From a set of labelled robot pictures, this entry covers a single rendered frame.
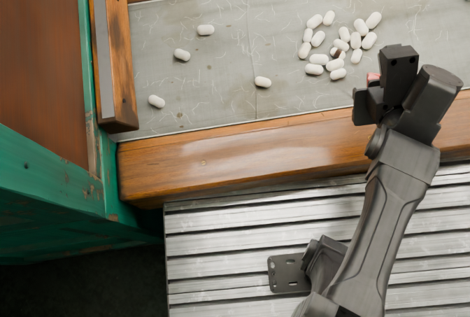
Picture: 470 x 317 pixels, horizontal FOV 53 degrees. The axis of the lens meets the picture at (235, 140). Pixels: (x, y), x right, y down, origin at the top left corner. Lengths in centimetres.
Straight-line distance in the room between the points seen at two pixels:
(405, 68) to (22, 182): 50
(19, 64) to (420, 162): 51
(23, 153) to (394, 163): 43
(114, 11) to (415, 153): 60
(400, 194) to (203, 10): 61
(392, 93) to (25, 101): 49
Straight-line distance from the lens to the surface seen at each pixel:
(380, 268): 55
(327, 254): 78
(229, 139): 89
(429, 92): 64
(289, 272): 95
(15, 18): 67
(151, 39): 102
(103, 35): 91
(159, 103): 94
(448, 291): 102
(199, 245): 96
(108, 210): 85
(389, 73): 69
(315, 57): 96
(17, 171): 56
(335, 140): 90
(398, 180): 59
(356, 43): 98
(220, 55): 98
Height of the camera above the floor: 163
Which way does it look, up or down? 75 degrees down
